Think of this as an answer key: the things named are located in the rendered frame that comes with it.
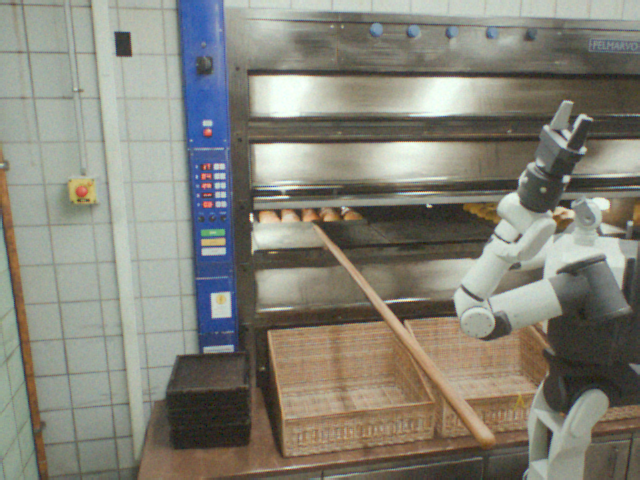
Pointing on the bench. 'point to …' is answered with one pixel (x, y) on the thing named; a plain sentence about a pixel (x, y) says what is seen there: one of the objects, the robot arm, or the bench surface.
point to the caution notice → (221, 307)
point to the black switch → (204, 65)
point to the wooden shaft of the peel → (417, 353)
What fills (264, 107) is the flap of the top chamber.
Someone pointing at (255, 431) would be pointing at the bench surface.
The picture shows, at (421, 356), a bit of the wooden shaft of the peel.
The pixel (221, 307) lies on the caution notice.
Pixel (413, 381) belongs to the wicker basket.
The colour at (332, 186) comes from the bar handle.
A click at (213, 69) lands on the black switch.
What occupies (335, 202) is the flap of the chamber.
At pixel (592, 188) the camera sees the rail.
